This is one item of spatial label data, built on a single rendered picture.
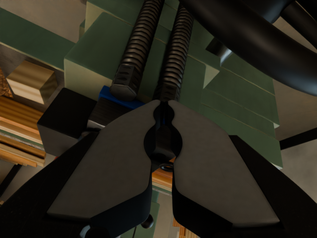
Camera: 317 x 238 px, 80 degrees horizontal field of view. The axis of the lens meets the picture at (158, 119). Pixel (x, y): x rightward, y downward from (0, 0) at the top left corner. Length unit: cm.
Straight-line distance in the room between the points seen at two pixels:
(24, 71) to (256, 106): 42
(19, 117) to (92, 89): 26
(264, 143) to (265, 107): 10
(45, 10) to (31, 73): 127
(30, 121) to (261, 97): 48
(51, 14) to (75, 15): 17
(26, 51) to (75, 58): 15
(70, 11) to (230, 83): 120
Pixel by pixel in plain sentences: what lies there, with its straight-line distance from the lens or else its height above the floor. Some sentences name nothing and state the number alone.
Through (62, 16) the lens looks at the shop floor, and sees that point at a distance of 152.
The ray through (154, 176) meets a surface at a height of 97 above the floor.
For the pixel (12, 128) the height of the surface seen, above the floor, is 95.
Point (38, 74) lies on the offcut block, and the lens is 32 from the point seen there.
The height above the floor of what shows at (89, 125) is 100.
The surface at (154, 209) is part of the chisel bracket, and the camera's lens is 37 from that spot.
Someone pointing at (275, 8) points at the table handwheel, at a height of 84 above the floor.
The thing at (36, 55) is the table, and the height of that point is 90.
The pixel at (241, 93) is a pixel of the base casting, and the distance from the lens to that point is 45.
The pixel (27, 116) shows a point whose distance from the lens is 45.
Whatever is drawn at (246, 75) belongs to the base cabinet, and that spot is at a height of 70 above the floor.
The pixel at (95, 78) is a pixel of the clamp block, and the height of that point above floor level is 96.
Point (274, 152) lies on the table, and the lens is 42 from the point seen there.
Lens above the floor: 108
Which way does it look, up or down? 35 degrees down
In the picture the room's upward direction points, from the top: 164 degrees counter-clockwise
